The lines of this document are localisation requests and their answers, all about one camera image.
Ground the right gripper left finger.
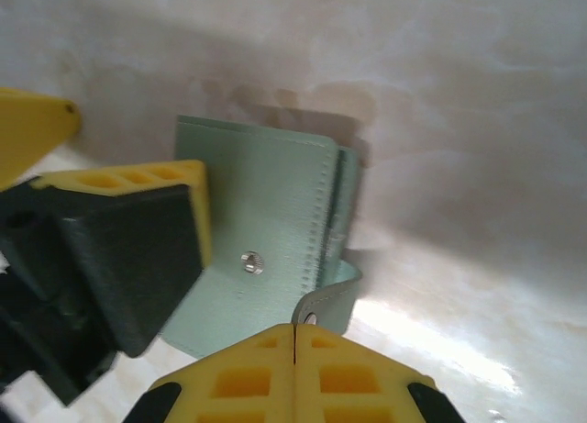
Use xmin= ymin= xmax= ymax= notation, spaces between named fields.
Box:
xmin=131 ymin=324 xmax=295 ymax=423

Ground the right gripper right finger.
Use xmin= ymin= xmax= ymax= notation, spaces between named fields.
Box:
xmin=293 ymin=324 xmax=460 ymax=423

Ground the green card holder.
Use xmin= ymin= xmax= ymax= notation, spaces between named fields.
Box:
xmin=158 ymin=114 xmax=367 ymax=362

